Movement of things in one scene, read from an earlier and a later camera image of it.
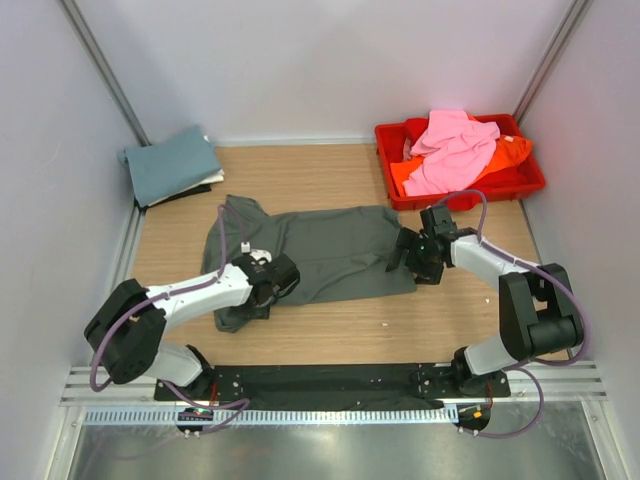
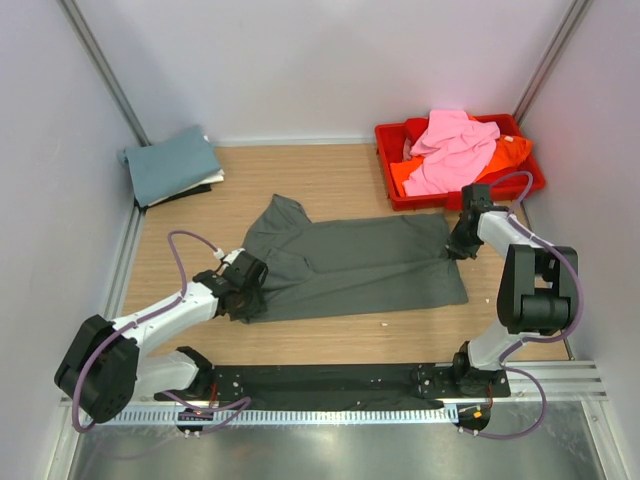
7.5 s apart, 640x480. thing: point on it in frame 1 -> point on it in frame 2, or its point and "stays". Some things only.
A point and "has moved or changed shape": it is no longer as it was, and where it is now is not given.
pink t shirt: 456,147 stays
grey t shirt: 339,251 has moved or changed shape
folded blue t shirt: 160,169 stays
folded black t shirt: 196,190 stays
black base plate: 330,385 stays
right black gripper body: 425,266 -> 462,243
